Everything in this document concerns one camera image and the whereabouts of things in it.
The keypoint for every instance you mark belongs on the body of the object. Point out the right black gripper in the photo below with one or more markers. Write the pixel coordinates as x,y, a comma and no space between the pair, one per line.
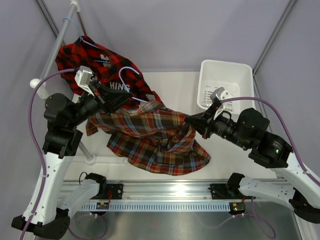
202,121

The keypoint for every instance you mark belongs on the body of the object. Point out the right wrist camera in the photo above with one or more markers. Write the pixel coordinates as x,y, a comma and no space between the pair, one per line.
217,97

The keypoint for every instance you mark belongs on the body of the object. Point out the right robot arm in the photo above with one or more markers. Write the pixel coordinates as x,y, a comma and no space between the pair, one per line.
268,150

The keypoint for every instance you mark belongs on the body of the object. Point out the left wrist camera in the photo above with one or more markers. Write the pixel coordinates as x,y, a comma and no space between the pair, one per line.
83,78

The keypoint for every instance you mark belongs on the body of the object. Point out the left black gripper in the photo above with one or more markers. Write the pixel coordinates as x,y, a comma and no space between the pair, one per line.
112,99

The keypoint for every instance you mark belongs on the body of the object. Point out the brown plaid shirt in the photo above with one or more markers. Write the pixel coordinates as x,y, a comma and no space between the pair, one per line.
153,138

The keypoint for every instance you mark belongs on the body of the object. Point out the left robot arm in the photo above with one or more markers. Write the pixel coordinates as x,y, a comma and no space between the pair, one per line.
45,217

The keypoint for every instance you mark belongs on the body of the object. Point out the white clothes rack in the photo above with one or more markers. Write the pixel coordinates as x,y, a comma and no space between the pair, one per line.
86,156

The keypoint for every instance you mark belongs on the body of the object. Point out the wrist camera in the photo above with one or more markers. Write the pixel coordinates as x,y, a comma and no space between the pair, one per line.
217,97
83,78

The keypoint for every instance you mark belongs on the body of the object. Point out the white slotted cable duct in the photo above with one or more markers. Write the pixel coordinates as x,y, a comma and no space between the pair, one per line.
131,206

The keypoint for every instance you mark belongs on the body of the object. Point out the aluminium mounting rail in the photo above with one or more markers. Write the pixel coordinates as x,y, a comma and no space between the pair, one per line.
185,190

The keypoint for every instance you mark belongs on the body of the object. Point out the red black plaid shirt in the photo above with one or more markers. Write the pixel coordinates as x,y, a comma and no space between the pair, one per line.
110,69

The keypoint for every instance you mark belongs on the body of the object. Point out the white plastic bin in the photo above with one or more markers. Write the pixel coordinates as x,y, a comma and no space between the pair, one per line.
236,78

